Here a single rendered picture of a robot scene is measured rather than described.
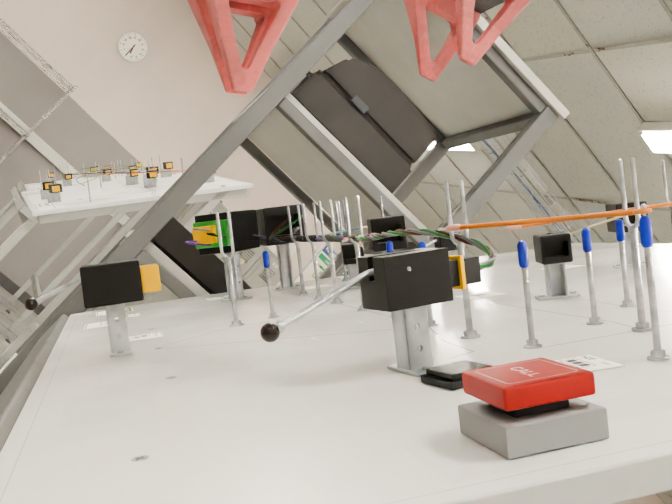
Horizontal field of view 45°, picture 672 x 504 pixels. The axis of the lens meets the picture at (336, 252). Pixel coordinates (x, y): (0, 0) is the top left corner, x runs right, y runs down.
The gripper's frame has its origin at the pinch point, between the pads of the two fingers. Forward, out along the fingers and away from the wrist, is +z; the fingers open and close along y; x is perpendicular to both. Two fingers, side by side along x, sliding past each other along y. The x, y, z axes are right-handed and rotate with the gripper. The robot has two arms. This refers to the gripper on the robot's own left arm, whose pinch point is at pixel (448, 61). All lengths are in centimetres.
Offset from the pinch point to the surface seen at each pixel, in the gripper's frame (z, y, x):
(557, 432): 25.4, -21.7, 0.6
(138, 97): -184, 738, -76
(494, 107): -45, 103, -70
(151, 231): 9, 98, -1
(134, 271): 20.6, 34.8, 11.5
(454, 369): 23.0, -5.9, -3.4
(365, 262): 16.9, 1.2, 1.8
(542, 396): 23.9, -21.4, 1.7
